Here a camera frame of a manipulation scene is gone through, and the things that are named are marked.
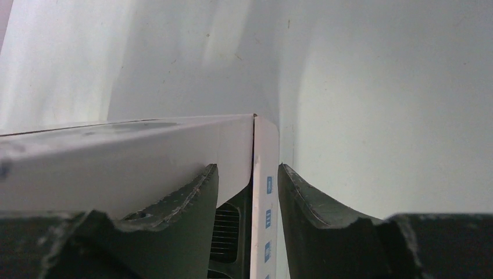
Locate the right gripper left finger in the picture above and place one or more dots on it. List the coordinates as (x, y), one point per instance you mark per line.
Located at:
(171, 238)

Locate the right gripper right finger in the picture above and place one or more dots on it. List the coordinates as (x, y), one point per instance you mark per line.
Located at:
(326, 239)

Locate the white storage box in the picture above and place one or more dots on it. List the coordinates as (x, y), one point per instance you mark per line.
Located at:
(123, 167)

